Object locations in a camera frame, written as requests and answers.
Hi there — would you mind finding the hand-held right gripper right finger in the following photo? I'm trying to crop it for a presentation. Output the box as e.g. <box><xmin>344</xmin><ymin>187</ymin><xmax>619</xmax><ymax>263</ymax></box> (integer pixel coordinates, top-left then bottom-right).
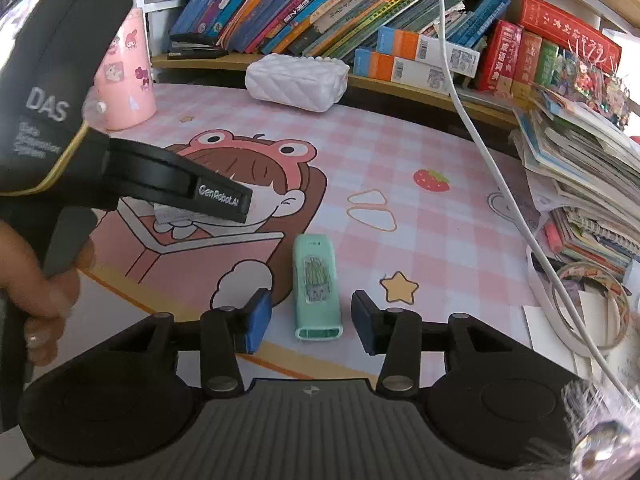
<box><xmin>351</xmin><ymin>290</ymin><xmax>521</xmax><ymax>397</ymax></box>

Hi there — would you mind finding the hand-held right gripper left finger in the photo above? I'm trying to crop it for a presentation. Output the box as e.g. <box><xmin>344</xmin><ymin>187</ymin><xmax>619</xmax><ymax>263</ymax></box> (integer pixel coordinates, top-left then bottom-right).
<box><xmin>107</xmin><ymin>287</ymin><xmax>272</xmax><ymax>397</ymax></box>

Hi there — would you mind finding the mint green case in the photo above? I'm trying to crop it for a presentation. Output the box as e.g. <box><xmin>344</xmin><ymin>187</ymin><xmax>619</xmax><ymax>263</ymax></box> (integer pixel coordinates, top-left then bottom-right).
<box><xmin>292</xmin><ymin>234</ymin><xmax>344</xmax><ymax>342</ymax></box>

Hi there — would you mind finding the person's left hand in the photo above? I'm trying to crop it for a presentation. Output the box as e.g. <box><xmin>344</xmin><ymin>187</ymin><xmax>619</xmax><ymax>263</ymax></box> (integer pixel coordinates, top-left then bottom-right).
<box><xmin>0</xmin><ymin>220</ymin><xmax>96</xmax><ymax>367</ymax></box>

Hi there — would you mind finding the pink cylindrical container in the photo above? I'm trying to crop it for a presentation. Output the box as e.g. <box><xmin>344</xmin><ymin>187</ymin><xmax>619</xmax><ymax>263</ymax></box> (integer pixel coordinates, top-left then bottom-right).
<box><xmin>95</xmin><ymin>7</ymin><xmax>157</xmax><ymax>131</ymax></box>

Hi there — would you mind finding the black flat case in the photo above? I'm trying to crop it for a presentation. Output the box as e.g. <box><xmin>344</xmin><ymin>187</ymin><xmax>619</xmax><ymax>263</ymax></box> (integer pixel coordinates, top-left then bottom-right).
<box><xmin>167</xmin><ymin>34</ymin><xmax>228</xmax><ymax>60</ymax></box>

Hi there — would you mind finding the white bookshelf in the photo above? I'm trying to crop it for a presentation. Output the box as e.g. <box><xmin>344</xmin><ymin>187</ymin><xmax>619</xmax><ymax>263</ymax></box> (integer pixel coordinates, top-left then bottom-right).
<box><xmin>122</xmin><ymin>0</ymin><xmax>640</xmax><ymax>126</ymax></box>

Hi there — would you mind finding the washi tape roll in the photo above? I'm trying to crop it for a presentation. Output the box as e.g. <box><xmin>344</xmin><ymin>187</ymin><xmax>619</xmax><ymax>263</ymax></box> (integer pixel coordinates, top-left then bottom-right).
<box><xmin>550</xmin><ymin>260</ymin><xmax>631</xmax><ymax>356</ymax></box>

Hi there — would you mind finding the white quilted pouch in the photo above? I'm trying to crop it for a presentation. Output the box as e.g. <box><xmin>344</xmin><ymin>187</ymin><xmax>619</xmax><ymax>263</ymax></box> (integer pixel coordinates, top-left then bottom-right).
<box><xmin>245</xmin><ymin>53</ymin><xmax>350</xmax><ymax>112</ymax></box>

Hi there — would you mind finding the orange and blue box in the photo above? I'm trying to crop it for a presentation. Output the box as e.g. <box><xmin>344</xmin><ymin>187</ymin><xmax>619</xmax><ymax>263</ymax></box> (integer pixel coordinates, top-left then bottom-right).
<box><xmin>376</xmin><ymin>26</ymin><xmax>481</xmax><ymax>78</ymax></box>
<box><xmin>354</xmin><ymin>49</ymin><xmax>453</xmax><ymax>96</ymax></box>

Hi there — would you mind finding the stack of notebooks and papers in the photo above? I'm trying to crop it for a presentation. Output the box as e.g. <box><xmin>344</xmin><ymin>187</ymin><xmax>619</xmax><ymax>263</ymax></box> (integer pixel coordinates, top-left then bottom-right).
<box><xmin>510</xmin><ymin>85</ymin><xmax>640</xmax><ymax>271</ymax></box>

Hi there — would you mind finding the red thick book standing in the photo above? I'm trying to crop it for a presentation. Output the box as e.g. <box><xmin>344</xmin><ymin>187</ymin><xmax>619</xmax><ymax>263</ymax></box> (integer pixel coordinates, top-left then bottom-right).
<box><xmin>475</xmin><ymin>20</ymin><xmax>523</xmax><ymax>93</ymax></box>

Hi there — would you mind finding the colourful sticker ornament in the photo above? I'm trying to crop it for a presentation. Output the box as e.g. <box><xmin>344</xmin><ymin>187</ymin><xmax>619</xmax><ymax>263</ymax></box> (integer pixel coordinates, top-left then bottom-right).
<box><xmin>560</xmin><ymin>45</ymin><xmax>631</xmax><ymax>126</ymax></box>

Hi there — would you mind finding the red thick book lying flat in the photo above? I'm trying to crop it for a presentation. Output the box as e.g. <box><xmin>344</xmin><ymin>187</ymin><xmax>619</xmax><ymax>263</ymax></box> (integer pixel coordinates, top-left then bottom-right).
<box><xmin>507</xmin><ymin>0</ymin><xmax>622</xmax><ymax>61</ymax></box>

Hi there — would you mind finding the white cable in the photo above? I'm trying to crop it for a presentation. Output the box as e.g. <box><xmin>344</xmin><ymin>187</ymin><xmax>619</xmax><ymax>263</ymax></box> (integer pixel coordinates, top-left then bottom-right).
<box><xmin>434</xmin><ymin>0</ymin><xmax>640</xmax><ymax>411</ymax></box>

